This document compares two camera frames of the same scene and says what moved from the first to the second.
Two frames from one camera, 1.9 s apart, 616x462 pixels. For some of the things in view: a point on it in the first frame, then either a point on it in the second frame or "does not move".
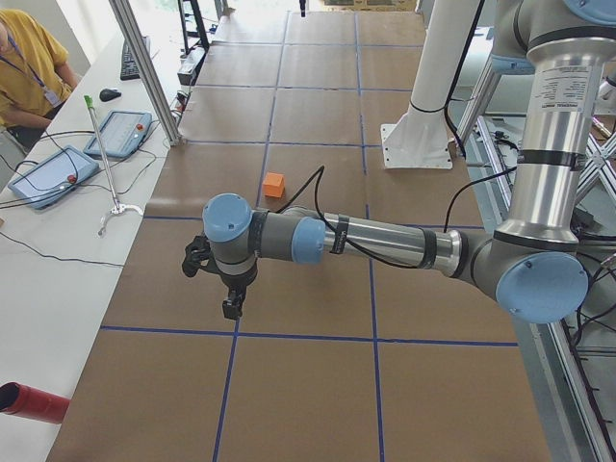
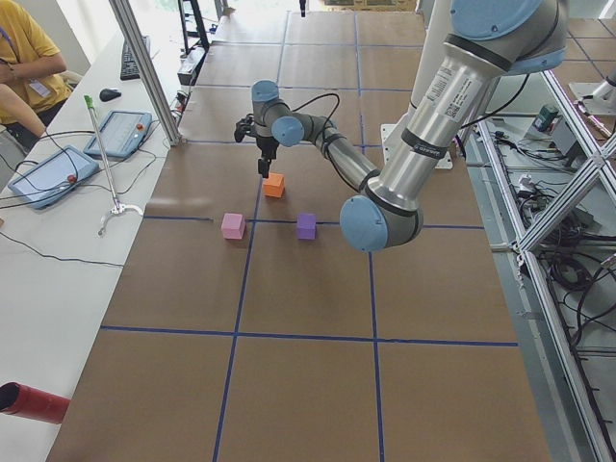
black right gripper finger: x=238 y=295 -> x=266 y=168
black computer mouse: x=108 y=94 does not move
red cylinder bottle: x=18 y=399 does not move
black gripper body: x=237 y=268 -> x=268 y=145
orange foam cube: x=273 y=184 does not move
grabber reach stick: x=117 y=208 does not move
